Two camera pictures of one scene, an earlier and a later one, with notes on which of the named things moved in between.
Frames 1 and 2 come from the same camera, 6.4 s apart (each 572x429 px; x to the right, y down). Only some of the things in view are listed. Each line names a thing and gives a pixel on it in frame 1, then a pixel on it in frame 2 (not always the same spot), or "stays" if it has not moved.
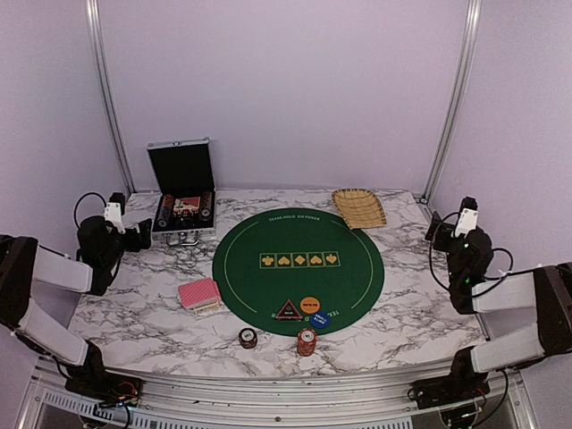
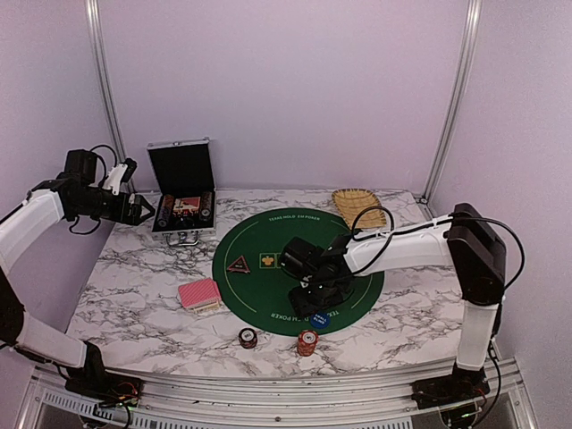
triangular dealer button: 289,312 -> 239,265
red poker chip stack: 307,341 stays
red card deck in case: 187,204 stays
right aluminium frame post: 458,101 stays
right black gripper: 444,230 -> 303,307
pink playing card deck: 200,296 stays
